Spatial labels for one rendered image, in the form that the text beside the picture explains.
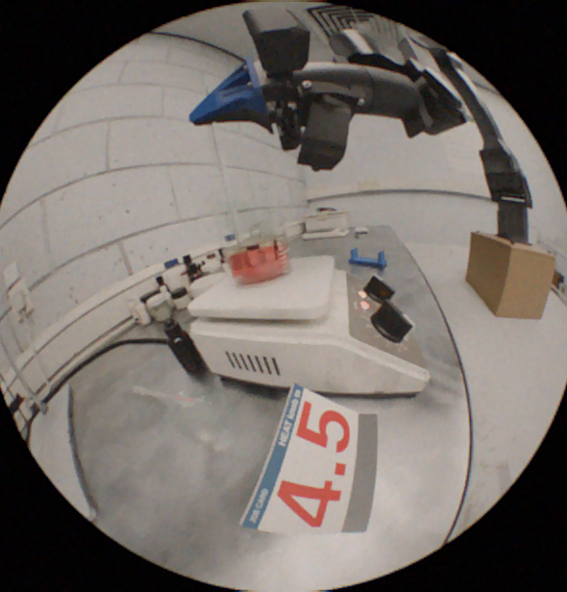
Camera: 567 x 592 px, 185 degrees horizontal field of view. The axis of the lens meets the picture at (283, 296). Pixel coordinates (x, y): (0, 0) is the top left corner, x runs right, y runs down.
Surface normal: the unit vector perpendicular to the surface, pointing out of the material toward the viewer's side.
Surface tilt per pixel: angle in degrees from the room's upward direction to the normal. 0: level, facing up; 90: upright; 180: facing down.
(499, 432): 0
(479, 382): 0
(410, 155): 90
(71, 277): 90
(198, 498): 0
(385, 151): 90
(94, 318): 90
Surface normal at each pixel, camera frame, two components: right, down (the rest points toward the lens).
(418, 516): -0.18, -0.89
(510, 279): -0.48, 0.45
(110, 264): 0.86, 0.06
